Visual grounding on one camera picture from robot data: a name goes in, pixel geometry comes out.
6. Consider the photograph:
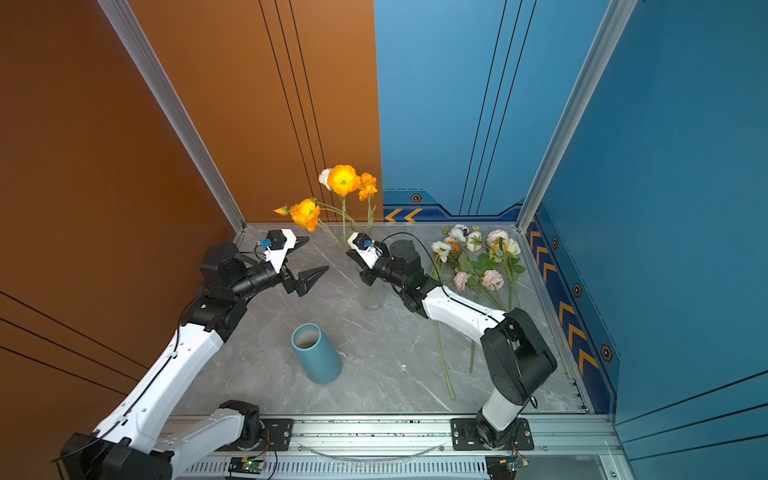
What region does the orange poppy spray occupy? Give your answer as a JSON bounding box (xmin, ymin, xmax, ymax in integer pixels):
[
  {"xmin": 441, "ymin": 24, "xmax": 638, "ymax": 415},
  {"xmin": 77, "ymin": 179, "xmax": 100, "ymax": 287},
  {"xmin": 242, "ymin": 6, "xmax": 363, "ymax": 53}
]
[
  {"xmin": 273, "ymin": 164, "xmax": 360, "ymax": 249},
  {"xmin": 358, "ymin": 172, "xmax": 378, "ymax": 233}
]

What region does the white rose stem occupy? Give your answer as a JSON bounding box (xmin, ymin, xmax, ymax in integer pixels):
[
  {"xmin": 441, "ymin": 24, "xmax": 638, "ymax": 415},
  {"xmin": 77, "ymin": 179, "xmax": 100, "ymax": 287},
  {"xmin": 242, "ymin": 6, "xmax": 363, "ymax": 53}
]
[{"xmin": 318, "ymin": 168, "xmax": 333, "ymax": 191}]

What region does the white ranunculus spray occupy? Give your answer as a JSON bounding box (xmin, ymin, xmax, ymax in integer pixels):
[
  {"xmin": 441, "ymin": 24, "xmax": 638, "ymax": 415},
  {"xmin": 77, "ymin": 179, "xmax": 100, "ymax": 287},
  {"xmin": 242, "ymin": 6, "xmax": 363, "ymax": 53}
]
[{"xmin": 430, "ymin": 240, "xmax": 456, "ymax": 401}]

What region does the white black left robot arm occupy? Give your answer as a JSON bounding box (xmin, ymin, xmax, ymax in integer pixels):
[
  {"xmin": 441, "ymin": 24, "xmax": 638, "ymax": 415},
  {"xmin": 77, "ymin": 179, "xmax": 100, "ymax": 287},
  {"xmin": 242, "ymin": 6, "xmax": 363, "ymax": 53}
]
[{"xmin": 53, "ymin": 229, "xmax": 328, "ymax": 479}]

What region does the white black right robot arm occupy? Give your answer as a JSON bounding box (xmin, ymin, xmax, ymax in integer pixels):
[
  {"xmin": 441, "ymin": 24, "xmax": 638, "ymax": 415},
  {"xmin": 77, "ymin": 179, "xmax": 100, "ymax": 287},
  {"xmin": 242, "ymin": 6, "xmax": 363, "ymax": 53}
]
[{"xmin": 347, "ymin": 233, "xmax": 558, "ymax": 450}]

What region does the clear ribbed glass vase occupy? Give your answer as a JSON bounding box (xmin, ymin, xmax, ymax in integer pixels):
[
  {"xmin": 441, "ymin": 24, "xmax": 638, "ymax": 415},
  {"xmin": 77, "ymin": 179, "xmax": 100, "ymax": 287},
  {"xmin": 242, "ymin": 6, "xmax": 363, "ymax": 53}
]
[{"xmin": 357, "ymin": 280, "xmax": 385, "ymax": 311}]

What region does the teal ceramic cylinder vase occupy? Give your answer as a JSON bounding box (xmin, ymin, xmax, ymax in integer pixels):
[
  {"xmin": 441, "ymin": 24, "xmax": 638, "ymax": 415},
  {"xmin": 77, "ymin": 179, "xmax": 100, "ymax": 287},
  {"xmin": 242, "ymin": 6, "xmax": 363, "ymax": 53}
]
[{"xmin": 291, "ymin": 323, "xmax": 342, "ymax": 385}]

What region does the pink rose stem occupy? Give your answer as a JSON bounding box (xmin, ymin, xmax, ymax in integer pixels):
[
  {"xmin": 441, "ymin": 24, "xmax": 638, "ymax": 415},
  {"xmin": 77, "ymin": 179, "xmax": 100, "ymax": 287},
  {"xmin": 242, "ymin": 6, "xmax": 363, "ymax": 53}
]
[{"xmin": 453, "ymin": 271, "xmax": 472, "ymax": 292}]

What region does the mixed flower bunch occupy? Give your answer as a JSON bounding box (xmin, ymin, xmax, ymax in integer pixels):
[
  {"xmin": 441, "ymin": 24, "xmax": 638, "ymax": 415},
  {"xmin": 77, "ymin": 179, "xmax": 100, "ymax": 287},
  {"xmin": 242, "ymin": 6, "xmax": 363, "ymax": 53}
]
[{"xmin": 441, "ymin": 224, "xmax": 528, "ymax": 373}]

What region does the pink carnation stem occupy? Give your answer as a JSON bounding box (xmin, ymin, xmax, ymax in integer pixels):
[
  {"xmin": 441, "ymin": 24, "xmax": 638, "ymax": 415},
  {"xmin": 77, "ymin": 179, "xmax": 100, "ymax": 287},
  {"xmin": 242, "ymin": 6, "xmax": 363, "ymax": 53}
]
[{"xmin": 481, "ymin": 269, "xmax": 505, "ymax": 292}]

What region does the left green circuit board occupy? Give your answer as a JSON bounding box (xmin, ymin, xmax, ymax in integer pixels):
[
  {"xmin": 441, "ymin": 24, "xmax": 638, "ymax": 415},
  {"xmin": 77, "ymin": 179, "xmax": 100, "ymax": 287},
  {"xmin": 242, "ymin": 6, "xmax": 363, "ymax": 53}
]
[{"xmin": 227, "ymin": 456, "xmax": 266, "ymax": 477}]

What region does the green circuit board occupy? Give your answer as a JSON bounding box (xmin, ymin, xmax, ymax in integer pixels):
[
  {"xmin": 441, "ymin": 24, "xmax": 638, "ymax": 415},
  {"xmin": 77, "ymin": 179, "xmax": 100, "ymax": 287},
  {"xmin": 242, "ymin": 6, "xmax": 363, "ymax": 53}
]
[
  {"xmin": 485, "ymin": 456, "xmax": 529, "ymax": 480},
  {"xmin": 227, "ymin": 456, "xmax": 266, "ymax": 477}
]

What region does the right green circuit board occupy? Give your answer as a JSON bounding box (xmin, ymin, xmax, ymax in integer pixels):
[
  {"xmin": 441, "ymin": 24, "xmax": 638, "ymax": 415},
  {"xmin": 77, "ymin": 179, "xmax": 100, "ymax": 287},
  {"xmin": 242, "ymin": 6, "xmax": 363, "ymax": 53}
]
[{"xmin": 485, "ymin": 456, "xmax": 529, "ymax": 480}]

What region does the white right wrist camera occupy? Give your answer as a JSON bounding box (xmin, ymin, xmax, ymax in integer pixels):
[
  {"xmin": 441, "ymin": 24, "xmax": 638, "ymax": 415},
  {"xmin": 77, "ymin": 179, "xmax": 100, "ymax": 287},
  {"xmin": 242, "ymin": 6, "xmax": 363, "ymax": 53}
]
[{"xmin": 347, "ymin": 232, "xmax": 382, "ymax": 269}]

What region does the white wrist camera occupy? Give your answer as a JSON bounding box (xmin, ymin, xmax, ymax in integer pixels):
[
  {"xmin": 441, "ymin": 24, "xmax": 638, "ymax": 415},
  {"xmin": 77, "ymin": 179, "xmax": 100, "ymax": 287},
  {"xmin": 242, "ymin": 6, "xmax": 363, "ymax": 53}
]
[
  {"xmin": 347, "ymin": 232, "xmax": 382, "ymax": 269},
  {"xmin": 258, "ymin": 229, "xmax": 298, "ymax": 272}
]

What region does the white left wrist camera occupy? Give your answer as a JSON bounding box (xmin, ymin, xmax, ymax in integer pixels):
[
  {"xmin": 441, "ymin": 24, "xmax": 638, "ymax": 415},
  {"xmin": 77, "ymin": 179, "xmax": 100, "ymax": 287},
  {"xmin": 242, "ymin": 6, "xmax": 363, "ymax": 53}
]
[{"xmin": 258, "ymin": 229, "xmax": 298, "ymax": 272}]

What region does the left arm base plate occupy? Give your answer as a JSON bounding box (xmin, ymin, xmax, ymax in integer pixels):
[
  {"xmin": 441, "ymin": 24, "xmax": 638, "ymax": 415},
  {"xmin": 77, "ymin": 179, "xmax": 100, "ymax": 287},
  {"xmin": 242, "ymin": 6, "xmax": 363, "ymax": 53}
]
[{"xmin": 217, "ymin": 418, "xmax": 294, "ymax": 453}]

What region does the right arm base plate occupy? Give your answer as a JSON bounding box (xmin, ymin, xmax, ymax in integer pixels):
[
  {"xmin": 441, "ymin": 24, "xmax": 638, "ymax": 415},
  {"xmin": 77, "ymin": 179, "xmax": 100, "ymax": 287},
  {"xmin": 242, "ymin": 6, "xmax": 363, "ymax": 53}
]
[{"xmin": 450, "ymin": 417, "xmax": 535, "ymax": 451}]

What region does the left aluminium corner post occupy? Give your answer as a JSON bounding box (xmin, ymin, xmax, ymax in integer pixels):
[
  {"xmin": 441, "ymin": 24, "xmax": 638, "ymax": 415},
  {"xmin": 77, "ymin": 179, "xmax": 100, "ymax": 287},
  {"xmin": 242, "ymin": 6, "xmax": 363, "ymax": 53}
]
[{"xmin": 98, "ymin": 0, "xmax": 247, "ymax": 235}]

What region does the aluminium corner post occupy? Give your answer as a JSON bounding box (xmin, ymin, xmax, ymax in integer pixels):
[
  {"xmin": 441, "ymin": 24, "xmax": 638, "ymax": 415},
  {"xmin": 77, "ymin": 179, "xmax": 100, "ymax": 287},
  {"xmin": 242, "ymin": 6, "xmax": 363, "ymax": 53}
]
[
  {"xmin": 516, "ymin": 0, "xmax": 638, "ymax": 234},
  {"xmin": 98, "ymin": 0, "xmax": 247, "ymax": 235}
]

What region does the aluminium front rail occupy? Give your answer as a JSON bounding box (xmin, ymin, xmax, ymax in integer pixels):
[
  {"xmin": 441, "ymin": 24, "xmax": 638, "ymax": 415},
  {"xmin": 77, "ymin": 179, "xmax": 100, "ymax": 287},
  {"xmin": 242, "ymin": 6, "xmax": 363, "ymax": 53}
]
[{"xmin": 262, "ymin": 414, "xmax": 624, "ymax": 458}]

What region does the right aluminium corner post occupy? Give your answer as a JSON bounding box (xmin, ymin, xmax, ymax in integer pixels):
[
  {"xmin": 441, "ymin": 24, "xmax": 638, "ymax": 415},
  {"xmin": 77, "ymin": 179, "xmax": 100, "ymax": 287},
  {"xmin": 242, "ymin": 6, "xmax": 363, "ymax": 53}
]
[{"xmin": 516, "ymin": 0, "xmax": 638, "ymax": 234}]

